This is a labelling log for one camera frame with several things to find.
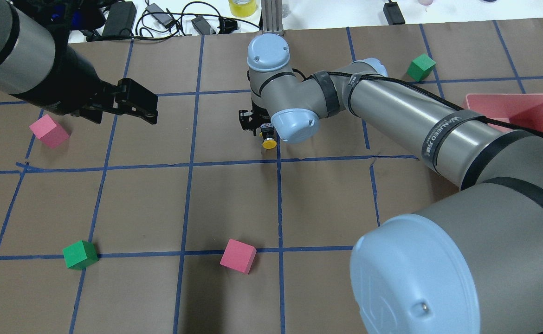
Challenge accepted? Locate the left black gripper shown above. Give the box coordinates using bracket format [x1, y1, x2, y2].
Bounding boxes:
[44, 78, 158, 125]

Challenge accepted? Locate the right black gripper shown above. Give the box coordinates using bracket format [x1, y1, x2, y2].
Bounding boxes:
[239, 97, 274, 133]

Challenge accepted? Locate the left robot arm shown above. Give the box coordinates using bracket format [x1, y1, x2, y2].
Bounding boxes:
[0, 0, 158, 125]

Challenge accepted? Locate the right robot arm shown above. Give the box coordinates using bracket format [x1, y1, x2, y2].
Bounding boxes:
[239, 33, 543, 334]

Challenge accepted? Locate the black power adapter left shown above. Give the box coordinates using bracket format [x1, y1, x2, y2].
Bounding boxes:
[101, 1, 136, 38]

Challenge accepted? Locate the black power adapter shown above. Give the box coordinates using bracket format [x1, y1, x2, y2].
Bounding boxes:
[382, 0, 406, 26]
[101, 1, 136, 38]

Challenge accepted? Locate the pink cube upper left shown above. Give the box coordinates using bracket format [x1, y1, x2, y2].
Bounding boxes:
[28, 115, 70, 149]

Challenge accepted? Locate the pink cube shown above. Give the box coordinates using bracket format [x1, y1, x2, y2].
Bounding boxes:
[219, 239, 257, 275]
[28, 115, 70, 149]

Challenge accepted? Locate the yellow tape roll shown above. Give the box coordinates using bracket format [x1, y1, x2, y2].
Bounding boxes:
[228, 0, 257, 18]

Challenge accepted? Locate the pink cube centre bottom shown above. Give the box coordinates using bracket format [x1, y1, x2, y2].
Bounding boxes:
[219, 239, 257, 275]

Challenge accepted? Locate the green cube lower left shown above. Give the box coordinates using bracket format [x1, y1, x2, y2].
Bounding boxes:
[62, 240, 99, 270]

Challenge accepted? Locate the green cube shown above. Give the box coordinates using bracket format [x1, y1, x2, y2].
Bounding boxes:
[62, 240, 99, 270]
[407, 54, 437, 82]

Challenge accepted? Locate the green cube upper right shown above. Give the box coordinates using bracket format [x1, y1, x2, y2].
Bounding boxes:
[407, 54, 437, 82]

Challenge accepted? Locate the black power adapter right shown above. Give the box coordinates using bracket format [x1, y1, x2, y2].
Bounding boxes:
[382, 0, 406, 26]

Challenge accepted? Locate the pink plastic bin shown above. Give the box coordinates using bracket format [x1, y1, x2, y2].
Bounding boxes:
[462, 93, 543, 132]

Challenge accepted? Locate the black cables bundle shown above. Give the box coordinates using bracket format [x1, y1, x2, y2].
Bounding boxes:
[135, 1, 260, 39]

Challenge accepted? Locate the aluminium profile post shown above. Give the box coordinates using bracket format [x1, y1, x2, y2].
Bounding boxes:
[261, 0, 284, 37]

